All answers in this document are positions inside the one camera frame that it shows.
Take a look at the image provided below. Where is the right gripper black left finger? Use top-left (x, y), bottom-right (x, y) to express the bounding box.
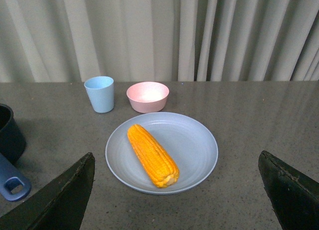
top-left (0, 153), bottom-right (95, 230)

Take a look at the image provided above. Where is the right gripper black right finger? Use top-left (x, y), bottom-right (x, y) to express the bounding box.
top-left (258, 151), bottom-right (319, 230)

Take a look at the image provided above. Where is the yellow corn cob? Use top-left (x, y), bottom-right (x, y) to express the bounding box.
top-left (127, 124), bottom-right (180, 188)

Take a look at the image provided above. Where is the dark blue cooking pot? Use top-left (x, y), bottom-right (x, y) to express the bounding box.
top-left (0, 103), bottom-right (32, 203)

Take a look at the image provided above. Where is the light blue plate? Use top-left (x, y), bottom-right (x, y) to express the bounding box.
top-left (105, 112), bottom-right (218, 195)

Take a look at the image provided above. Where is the light blue plastic cup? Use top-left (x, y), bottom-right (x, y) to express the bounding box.
top-left (84, 76), bottom-right (114, 113)

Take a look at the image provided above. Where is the pink bowl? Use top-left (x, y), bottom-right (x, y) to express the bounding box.
top-left (126, 81), bottom-right (169, 113)

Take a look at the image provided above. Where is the white pleated curtain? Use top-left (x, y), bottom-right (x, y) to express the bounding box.
top-left (0, 0), bottom-right (319, 82)

